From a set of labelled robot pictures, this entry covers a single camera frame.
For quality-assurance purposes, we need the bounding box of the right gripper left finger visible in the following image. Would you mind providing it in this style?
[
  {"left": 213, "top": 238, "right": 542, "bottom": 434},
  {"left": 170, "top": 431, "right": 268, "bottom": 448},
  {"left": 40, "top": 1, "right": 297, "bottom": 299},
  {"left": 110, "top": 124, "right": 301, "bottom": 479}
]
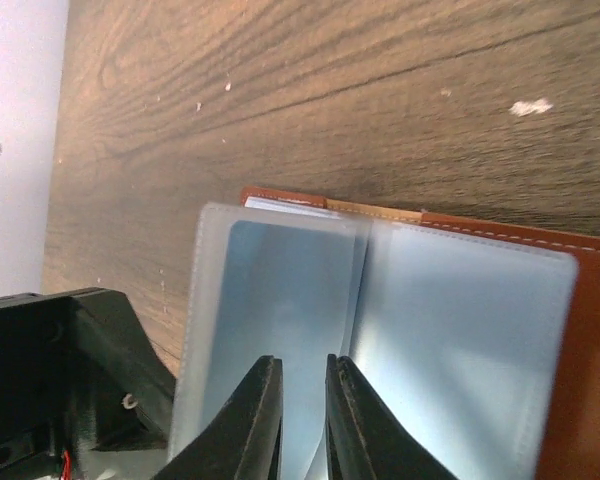
[{"left": 154, "top": 356, "right": 283, "bottom": 480}]

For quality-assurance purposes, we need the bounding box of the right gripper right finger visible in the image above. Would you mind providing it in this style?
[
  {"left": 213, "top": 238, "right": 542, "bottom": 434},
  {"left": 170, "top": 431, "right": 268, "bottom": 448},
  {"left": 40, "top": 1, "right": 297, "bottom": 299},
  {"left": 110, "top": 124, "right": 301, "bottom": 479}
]
[{"left": 325, "top": 354, "right": 454, "bottom": 480}]

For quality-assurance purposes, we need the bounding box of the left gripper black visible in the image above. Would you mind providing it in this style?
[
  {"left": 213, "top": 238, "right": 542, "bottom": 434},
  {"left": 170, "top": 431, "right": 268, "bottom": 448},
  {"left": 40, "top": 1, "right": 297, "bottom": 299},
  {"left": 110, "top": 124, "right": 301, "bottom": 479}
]
[{"left": 0, "top": 288, "right": 175, "bottom": 465}]

